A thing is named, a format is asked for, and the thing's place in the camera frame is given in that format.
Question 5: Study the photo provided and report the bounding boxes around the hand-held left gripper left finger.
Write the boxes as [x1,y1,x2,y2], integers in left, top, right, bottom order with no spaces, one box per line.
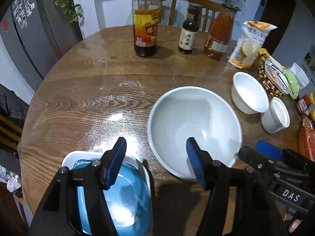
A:
[30,137,127,236]

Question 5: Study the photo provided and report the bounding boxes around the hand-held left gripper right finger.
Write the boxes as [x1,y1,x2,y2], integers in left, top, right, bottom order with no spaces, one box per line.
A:
[186,137,281,236]

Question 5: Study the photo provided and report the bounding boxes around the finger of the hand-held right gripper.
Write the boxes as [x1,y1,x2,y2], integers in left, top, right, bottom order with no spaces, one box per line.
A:
[238,146,283,177]
[255,140,315,171]

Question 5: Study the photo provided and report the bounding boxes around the small white cup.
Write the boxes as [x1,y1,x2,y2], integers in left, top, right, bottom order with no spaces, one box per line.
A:
[261,97,291,134]

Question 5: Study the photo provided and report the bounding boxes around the white square plate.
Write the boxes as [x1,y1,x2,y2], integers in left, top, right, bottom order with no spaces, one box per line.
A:
[61,151,152,236]

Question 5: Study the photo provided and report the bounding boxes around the blue plate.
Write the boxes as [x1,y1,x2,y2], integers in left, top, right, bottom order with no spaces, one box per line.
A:
[71,159,151,236]

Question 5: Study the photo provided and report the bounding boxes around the large white bowl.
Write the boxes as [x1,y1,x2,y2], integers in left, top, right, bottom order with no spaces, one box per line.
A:
[147,87,243,180]

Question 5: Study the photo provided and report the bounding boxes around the deep white bowl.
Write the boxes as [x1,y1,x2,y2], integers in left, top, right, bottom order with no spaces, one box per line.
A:
[231,72,269,115]

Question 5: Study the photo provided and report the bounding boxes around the person's right hand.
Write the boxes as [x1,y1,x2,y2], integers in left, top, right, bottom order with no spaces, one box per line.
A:
[287,218,303,234]

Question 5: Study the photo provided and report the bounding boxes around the chili sauce jar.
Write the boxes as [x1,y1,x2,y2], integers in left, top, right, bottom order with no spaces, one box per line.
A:
[296,95,314,115]

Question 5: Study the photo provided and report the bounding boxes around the wooden bead trivet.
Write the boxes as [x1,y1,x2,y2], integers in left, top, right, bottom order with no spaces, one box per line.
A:
[257,59,286,99]

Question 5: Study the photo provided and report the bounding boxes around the white paper bag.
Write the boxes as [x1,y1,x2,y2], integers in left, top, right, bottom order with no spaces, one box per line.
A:
[292,63,310,89]

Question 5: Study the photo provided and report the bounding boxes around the yellow white packet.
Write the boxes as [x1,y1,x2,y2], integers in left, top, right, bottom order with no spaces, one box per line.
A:
[258,49,286,72]

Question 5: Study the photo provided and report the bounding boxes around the crumpled white paper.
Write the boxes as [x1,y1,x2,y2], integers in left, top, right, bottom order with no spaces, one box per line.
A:
[6,174,22,193]

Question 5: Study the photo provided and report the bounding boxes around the flour bag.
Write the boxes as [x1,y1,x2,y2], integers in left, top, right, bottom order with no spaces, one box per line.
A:
[227,21,278,69]

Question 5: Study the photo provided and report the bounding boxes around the red sauce bottle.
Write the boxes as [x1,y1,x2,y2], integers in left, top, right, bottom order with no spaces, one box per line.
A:
[204,4,238,60]

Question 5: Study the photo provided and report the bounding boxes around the dark cloth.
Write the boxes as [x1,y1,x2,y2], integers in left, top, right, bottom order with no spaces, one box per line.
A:
[0,84,31,121]

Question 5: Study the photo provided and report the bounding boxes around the dark soy sauce bottle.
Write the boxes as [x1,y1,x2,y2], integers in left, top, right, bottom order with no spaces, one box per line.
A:
[178,4,202,54]

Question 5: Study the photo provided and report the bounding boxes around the dark door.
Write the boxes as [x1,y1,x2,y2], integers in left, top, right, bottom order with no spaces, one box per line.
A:
[259,0,297,56]

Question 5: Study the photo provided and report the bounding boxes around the vinegar bottle with yellow cap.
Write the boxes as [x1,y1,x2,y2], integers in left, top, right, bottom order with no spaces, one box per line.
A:
[132,0,162,57]

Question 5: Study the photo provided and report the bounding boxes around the grey fridge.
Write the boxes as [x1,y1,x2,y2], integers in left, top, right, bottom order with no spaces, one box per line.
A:
[0,0,84,91]

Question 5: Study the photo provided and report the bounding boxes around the leafy green plant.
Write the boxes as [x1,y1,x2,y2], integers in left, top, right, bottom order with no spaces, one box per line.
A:
[45,0,83,24]

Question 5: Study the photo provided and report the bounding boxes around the fridge magnet photos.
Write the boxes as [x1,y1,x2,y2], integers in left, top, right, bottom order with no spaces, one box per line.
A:
[11,0,36,29]

